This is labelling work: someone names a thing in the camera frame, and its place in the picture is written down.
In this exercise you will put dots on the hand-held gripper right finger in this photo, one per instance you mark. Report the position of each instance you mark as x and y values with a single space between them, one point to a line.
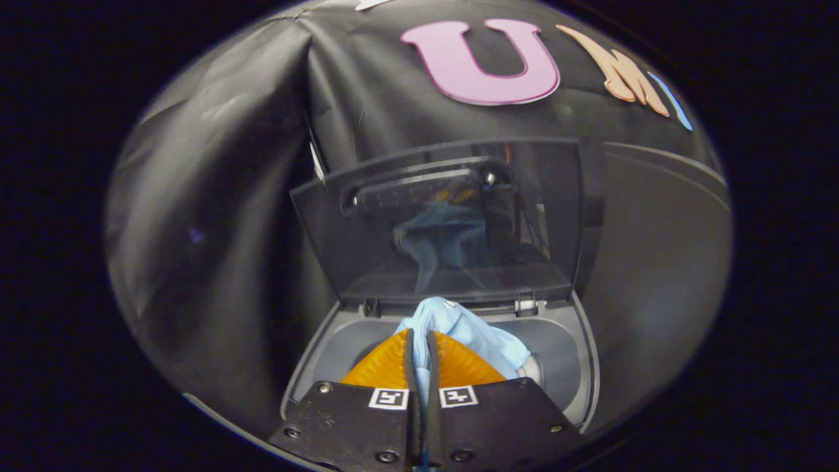
498 419

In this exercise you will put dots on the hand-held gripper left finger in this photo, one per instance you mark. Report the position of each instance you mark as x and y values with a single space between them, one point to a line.
347 419

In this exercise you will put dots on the light blue garment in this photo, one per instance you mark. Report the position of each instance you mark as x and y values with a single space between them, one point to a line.
472 331

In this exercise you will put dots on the dark transparent washing machine lid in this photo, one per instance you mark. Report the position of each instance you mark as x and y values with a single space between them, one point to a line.
367 249

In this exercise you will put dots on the black backdrop cloth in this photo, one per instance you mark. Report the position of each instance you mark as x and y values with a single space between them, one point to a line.
223 196

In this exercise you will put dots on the beige cabinet with dark frame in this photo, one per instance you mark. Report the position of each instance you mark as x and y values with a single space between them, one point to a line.
655 282

